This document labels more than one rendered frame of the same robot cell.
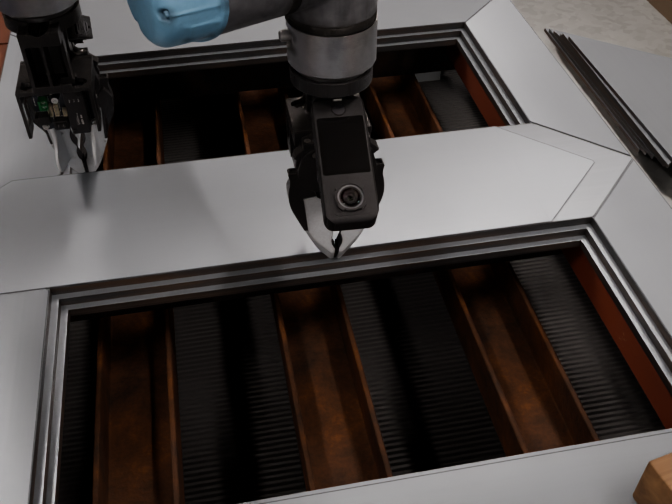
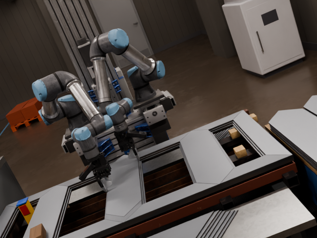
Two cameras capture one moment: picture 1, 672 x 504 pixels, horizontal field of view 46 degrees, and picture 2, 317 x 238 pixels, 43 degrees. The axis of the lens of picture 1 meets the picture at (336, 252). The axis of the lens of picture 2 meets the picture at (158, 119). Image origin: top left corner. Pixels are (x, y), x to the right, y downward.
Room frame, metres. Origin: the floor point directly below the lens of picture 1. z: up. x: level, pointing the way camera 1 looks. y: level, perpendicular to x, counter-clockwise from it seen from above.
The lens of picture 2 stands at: (1.39, -1.79, 1.68)
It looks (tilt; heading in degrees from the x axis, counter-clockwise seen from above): 17 degrees down; 103
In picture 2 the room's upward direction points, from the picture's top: 23 degrees counter-clockwise
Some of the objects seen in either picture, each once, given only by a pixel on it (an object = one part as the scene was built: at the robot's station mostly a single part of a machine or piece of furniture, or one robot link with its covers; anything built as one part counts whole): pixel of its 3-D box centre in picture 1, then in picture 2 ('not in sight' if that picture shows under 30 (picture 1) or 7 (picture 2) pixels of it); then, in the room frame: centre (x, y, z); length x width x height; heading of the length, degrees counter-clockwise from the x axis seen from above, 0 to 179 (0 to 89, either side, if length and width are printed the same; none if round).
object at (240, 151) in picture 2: not in sight; (240, 151); (1.30, 0.09, 0.79); 0.06 x 0.05 x 0.04; 101
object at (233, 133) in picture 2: not in sight; (234, 133); (1.29, 0.34, 0.79); 0.06 x 0.05 x 0.04; 101
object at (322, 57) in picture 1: (327, 41); (91, 152); (0.60, 0.01, 1.07); 0.08 x 0.08 x 0.05
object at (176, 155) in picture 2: not in sight; (162, 161); (0.78, 0.56, 0.67); 1.30 x 0.20 x 0.03; 11
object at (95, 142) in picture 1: (93, 148); (132, 156); (0.71, 0.26, 0.88); 0.06 x 0.03 x 0.09; 11
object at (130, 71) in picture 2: not in sight; (137, 75); (0.78, 0.84, 1.20); 0.13 x 0.12 x 0.14; 160
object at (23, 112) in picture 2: not in sight; (29, 111); (-3.39, 6.85, 0.20); 1.15 x 0.85 x 0.40; 107
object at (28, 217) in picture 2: not in sight; (30, 216); (0.04, 0.12, 0.78); 0.05 x 0.05 x 0.19; 11
